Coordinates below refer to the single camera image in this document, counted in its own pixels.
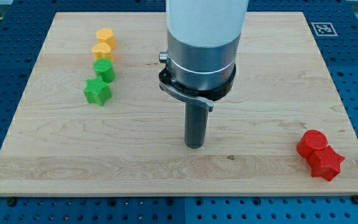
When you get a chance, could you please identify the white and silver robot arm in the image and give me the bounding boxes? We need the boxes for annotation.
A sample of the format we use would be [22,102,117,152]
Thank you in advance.
[166,0,249,90]

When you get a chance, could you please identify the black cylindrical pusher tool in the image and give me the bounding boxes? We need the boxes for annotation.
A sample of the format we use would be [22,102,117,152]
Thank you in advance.
[185,103,209,149]

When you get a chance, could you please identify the black tool clamp with lever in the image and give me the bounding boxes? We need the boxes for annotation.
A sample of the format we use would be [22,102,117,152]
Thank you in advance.
[158,52,236,112]

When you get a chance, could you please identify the green star block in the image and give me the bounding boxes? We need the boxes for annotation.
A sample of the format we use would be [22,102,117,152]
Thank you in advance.
[83,77,112,106]

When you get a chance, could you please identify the light wooden board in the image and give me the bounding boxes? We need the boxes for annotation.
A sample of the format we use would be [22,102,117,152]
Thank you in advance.
[0,12,358,197]

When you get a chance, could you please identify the green cylinder block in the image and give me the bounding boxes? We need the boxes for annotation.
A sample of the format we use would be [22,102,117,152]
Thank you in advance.
[93,58,116,83]

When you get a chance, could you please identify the yellow heart block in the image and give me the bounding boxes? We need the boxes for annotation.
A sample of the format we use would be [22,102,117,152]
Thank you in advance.
[91,42,114,62]

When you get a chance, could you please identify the yellow hexagon block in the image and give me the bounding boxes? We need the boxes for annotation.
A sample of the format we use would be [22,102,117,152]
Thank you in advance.
[96,28,117,49]

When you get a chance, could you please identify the red cylinder block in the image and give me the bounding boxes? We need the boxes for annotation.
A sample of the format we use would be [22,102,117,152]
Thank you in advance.
[296,129,328,159]

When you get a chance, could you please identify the red star block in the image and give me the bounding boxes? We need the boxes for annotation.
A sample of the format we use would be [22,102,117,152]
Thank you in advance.
[307,146,346,181]

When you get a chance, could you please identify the white fiducial marker tag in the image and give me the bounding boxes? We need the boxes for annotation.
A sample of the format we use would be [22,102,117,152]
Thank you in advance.
[311,22,337,37]

